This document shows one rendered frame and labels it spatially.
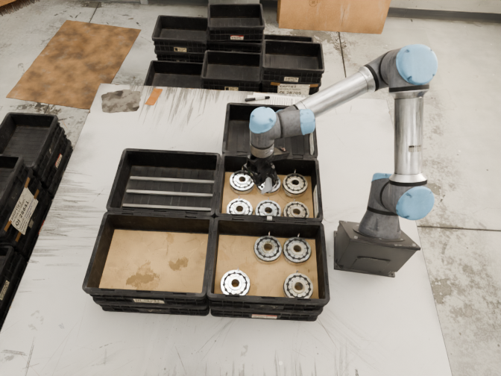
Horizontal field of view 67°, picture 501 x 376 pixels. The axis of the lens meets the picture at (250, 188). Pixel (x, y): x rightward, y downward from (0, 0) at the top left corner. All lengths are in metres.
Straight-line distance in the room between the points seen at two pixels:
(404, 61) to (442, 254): 1.66
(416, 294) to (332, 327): 0.37
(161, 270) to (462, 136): 2.62
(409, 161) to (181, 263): 0.85
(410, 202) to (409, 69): 0.40
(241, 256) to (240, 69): 1.70
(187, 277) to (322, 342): 0.54
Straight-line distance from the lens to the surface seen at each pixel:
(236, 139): 1.73
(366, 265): 1.55
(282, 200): 1.54
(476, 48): 4.38
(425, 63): 1.25
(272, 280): 1.38
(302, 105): 1.26
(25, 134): 2.67
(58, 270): 1.68
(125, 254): 1.47
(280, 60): 2.75
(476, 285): 2.67
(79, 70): 3.64
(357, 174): 1.86
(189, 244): 1.44
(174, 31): 3.22
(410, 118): 1.26
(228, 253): 1.42
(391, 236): 1.43
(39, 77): 3.70
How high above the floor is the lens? 2.12
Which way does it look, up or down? 55 degrees down
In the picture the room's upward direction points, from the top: 4 degrees clockwise
